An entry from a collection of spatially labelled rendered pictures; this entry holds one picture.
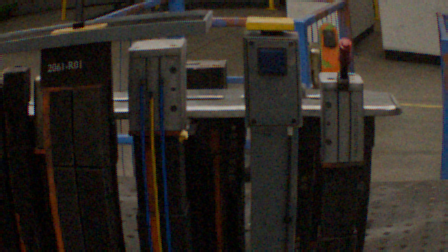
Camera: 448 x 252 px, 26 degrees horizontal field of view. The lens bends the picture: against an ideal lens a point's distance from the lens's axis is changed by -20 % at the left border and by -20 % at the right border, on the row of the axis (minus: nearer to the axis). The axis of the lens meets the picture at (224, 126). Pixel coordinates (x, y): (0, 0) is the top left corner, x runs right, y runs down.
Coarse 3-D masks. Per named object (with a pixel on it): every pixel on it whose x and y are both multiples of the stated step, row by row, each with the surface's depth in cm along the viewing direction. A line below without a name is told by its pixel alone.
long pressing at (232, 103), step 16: (192, 96) 178; (208, 96) 178; (224, 96) 177; (240, 96) 177; (368, 96) 177; (384, 96) 177; (32, 112) 169; (192, 112) 167; (208, 112) 167; (224, 112) 167; (240, 112) 167; (304, 112) 167; (368, 112) 166; (384, 112) 166; (400, 112) 168
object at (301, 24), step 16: (160, 0) 447; (176, 0) 468; (304, 0) 457; (320, 0) 455; (336, 0) 450; (112, 16) 391; (304, 16) 357; (320, 16) 375; (304, 32) 341; (304, 48) 342; (352, 48) 456; (304, 64) 344; (352, 64) 455; (240, 80) 471; (304, 80) 345
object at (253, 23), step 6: (252, 18) 141; (258, 18) 141; (264, 18) 141; (270, 18) 141; (276, 18) 141; (282, 18) 142; (288, 18) 142; (246, 24) 137; (252, 24) 137; (258, 24) 137; (264, 24) 137; (270, 24) 137; (276, 24) 137; (282, 24) 137; (288, 24) 137; (252, 30) 137; (264, 30) 139; (270, 30) 138; (276, 30) 138; (282, 30) 137; (288, 30) 137
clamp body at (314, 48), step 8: (312, 48) 189; (312, 56) 188; (312, 64) 188; (320, 64) 189; (312, 72) 188; (320, 72) 188; (312, 80) 189; (312, 88) 189; (320, 120) 190; (320, 128) 191; (320, 136) 191; (320, 160) 192; (320, 168) 192; (320, 176) 192; (320, 184) 192; (320, 192) 193; (312, 200) 193; (320, 200) 193; (312, 208) 193; (320, 208) 193; (312, 216) 194; (320, 216) 193; (312, 224) 194; (320, 224) 194; (312, 232) 194; (312, 240) 194; (312, 248) 194
